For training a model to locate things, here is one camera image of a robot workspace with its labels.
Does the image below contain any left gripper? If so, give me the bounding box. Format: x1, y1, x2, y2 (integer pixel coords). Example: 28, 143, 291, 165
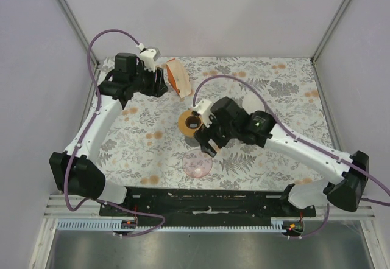
130, 63, 168, 99

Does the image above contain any glass carafe brown band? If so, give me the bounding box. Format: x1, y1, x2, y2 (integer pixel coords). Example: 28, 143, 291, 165
185, 136, 200, 148

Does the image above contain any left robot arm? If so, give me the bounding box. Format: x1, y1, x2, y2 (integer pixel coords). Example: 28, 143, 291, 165
49, 48, 168, 216

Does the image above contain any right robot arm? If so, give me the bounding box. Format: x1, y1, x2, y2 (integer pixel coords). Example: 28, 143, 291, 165
192, 97, 369, 217

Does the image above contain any floral table mat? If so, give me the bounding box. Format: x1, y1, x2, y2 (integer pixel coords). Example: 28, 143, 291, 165
96, 57, 332, 190

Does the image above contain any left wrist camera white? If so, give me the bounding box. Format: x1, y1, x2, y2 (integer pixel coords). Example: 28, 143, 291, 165
137, 43, 160, 72

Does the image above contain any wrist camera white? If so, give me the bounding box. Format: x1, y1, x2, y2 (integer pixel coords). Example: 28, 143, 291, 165
137, 43, 160, 72
192, 99, 215, 128

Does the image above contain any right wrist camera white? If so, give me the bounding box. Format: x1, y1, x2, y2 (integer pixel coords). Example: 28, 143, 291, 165
192, 99, 215, 128

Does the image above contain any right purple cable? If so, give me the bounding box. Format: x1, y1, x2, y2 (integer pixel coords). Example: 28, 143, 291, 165
192, 75, 390, 240

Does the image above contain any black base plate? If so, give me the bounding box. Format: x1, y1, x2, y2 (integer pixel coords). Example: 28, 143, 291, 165
99, 186, 317, 220

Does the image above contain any aluminium frame rail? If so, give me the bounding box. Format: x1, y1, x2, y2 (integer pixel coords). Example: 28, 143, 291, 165
42, 0, 101, 69

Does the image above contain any white cable duct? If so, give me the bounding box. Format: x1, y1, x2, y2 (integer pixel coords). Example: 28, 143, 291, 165
57, 218, 288, 232

